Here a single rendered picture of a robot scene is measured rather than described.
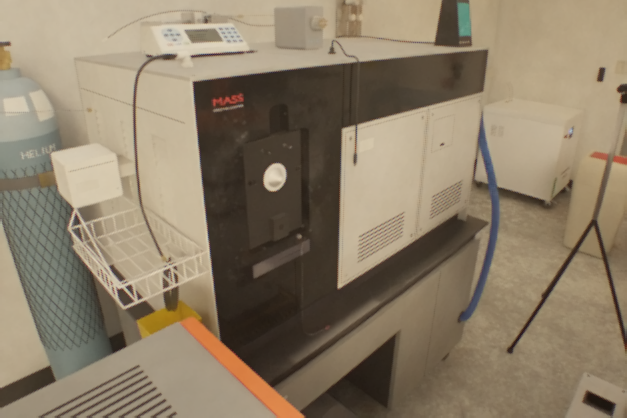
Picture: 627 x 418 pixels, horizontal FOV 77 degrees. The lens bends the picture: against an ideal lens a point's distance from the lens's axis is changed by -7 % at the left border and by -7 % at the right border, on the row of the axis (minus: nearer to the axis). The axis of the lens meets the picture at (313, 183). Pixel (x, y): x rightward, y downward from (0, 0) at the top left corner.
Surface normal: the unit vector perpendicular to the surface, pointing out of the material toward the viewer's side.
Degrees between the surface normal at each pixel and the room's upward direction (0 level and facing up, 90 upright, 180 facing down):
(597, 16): 90
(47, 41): 90
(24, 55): 90
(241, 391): 0
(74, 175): 90
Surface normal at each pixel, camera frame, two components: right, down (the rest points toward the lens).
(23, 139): 0.66, 0.28
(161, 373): 0.00, -0.93
